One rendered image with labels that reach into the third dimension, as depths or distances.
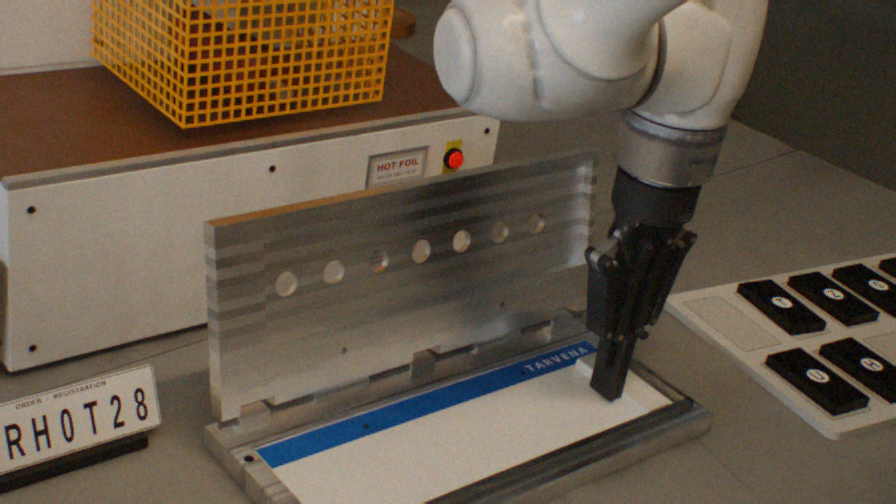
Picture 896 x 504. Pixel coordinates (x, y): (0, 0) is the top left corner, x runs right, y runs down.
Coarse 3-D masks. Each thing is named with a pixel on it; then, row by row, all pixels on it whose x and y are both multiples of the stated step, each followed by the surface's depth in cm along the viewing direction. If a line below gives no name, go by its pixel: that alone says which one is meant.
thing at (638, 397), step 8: (584, 360) 123; (592, 360) 124; (576, 368) 124; (584, 368) 123; (592, 368) 122; (632, 376) 122; (632, 384) 121; (640, 384) 121; (624, 392) 119; (632, 392) 120; (640, 392) 120; (648, 392) 120; (624, 400) 119; (632, 400) 118; (640, 400) 118; (648, 400) 119; (656, 400) 119; (664, 400) 119; (632, 408) 119; (640, 408) 118; (648, 408) 117; (656, 408) 118
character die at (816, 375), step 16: (784, 352) 133; (800, 352) 134; (784, 368) 130; (800, 368) 130; (816, 368) 131; (800, 384) 128; (816, 384) 128; (832, 384) 129; (848, 384) 129; (816, 400) 127; (832, 400) 127; (848, 400) 127; (864, 400) 127
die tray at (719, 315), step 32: (736, 288) 147; (704, 320) 139; (736, 320) 140; (768, 320) 141; (832, 320) 143; (736, 352) 134; (768, 352) 135; (768, 384) 129; (800, 416) 126; (832, 416) 125; (864, 416) 126
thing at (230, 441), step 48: (528, 336) 128; (576, 336) 129; (384, 384) 117; (432, 384) 117; (240, 432) 107; (288, 432) 108; (672, 432) 117; (240, 480) 104; (528, 480) 107; (576, 480) 110
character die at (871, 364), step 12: (828, 348) 135; (840, 348) 136; (852, 348) 137; (864, 348) 137; (828, 360) 135; (840, 360) 134; (852, 360) 134; (864, 360) 134; (876, 360) 134; (852, 372) 133; (864, 372) 132; (876, 372) 132; (888, 372) 132; (864, 384) 132; (876, 384) 130; (888, 384) 130; (888, 396) 129
